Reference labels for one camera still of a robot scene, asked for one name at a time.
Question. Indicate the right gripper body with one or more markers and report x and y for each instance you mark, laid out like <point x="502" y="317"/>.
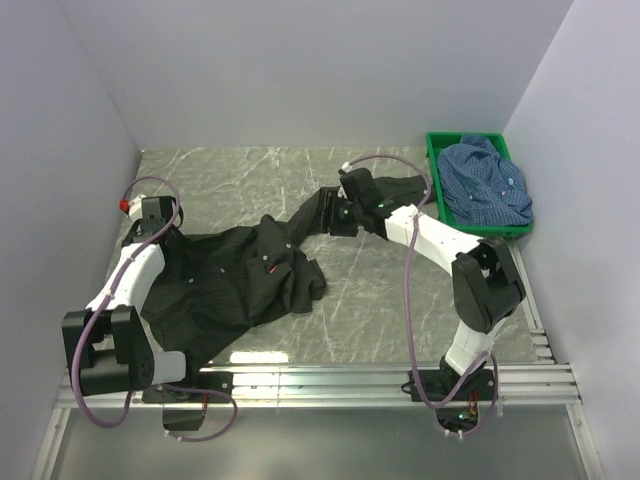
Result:
<point x="343" y="216"/>

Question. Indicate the black pinstripe long sleeve shirt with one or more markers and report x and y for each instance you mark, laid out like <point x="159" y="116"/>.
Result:
<point x="215" y="288"/>

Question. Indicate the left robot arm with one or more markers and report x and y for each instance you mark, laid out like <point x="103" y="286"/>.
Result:
<point x="106" y="347"/>

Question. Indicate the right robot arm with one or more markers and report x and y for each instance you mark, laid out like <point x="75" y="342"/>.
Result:
<point x="487" y="287"/>

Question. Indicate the blue checked long sleeve shirt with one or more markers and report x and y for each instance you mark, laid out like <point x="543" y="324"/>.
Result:
<point x="481" y="186"/>

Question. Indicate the green plastic bin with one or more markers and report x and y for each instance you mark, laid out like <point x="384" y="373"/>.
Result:
<point x="436" y="142"/>

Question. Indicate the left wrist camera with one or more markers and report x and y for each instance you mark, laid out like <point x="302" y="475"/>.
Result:
<point x="132" y="208"/>

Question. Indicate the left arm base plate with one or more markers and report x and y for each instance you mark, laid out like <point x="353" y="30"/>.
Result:
<point x="184" y="406"/>

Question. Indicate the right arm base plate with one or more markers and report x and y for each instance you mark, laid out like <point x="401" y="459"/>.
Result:
<point x="471" y="404"/>

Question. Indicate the aluminium mounting rail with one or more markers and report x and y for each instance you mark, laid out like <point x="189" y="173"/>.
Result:
<point x="318" y="397"/>

